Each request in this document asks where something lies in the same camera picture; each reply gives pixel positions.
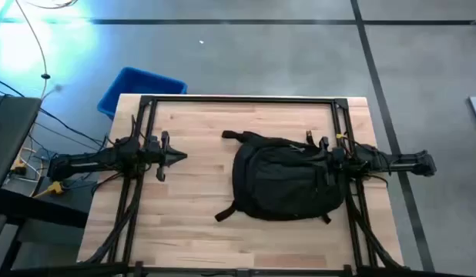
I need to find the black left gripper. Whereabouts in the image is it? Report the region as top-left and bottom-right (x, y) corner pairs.
(145, 130), (188, 182)

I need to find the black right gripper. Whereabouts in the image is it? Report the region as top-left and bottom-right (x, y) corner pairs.
(301, 136), (349, 186)

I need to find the black backpack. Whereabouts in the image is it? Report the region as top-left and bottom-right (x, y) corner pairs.
(214, 129), (349, 223)

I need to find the blue plastic bin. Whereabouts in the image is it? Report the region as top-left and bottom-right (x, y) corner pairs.
(97, 67), (188, 120)

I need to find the black side shelf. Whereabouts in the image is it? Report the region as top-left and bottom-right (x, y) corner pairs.
(0, 184), (95, 228)

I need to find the grey desk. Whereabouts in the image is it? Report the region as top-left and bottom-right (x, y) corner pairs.
(0, 95), (42, 201)

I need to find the black cable bundle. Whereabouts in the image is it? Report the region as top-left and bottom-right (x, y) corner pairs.
(345, 184), (407, 270)
(85, 180), (145, 266)

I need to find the black aluminium table frame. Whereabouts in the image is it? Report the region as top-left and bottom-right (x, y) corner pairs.
(106, 95), (381, 277)

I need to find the thin black floor cable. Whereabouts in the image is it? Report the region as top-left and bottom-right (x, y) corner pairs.
(0, 75), (108, 148)

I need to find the yellow cable connector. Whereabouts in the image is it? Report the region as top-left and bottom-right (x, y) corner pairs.
(10, 157), (29, 176)
(32, 180), (65, 199)

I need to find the thin white cable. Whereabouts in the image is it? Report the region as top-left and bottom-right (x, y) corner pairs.
(14, 0), (50, 99)

